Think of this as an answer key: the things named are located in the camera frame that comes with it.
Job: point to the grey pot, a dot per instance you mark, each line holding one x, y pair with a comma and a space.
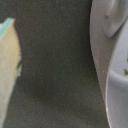
109, 46

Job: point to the pale green gripper finger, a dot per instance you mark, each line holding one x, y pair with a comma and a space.
10, 56

